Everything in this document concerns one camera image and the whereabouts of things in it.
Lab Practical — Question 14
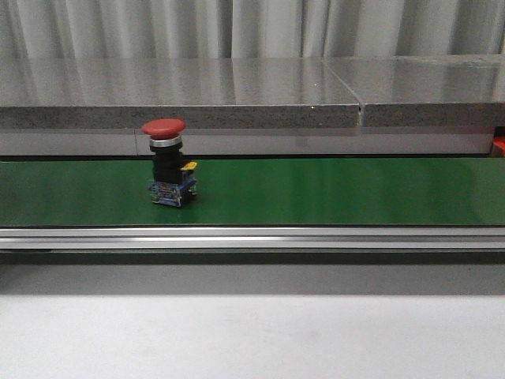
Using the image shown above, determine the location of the grey stone counter slab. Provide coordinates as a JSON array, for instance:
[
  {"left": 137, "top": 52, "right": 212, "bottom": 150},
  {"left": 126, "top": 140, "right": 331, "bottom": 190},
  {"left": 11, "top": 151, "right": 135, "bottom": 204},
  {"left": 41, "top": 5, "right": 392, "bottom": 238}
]
[{"left": 1, "top": 54, "right": 504, "bottom": 157}]

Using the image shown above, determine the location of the aluminium conveyor side rail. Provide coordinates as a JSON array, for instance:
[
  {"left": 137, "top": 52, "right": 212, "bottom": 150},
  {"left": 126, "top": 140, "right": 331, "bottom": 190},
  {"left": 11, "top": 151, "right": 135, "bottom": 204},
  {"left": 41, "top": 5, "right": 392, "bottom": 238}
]
[{"left": 1, "top": 226, "right": 504, "bottom": 251}]

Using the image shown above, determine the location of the grey pleated curtain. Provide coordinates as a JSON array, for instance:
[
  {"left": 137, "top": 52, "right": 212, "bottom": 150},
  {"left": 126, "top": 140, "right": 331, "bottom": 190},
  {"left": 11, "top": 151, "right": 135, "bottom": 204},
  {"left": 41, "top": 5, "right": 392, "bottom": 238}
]
[{"left": 1, "top": 1, "right": 504, "bottom": 58}]

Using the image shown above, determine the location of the green conveyor belt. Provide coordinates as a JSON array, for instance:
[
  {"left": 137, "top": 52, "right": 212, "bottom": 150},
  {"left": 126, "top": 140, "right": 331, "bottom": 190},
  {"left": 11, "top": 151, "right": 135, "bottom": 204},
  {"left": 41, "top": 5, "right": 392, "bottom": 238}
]
[{"left": 1, "top": 158, "right": 504, "bottom": 227}]

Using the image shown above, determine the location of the red button with yellow tab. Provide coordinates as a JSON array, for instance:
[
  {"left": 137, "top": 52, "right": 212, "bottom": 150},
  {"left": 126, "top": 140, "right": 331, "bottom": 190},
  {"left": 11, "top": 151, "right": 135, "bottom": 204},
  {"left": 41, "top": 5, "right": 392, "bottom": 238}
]
[{"left": 141, "top": 118, "right": 197, "bottom": 208}]

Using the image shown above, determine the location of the red object at right edge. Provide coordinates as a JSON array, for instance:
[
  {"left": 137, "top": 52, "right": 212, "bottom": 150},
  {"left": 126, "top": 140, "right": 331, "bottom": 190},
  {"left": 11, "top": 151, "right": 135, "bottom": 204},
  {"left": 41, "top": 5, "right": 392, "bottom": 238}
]
[{"left": 490, "top": 136, "right": 505, "bottom": 158}]

